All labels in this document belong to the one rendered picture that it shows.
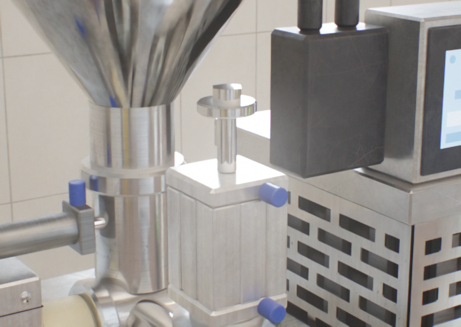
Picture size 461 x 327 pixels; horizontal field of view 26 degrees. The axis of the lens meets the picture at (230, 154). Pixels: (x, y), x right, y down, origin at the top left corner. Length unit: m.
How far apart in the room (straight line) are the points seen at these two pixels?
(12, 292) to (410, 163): 0.27
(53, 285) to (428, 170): 0.35
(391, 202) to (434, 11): 0.13
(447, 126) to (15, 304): 0.30
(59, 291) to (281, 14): 1.57
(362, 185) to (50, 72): 1.44
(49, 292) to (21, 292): 0.28
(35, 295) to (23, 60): 1.49
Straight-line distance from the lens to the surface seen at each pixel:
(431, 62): 0.65
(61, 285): 0.87
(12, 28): 2.04
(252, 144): 0.80
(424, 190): 0.66
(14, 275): 0.58
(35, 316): 0.59
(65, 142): 2.12
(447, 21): 0.66
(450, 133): 0.68
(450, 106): 0.67
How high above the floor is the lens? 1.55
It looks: 15 degrees down
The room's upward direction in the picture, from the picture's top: straight up
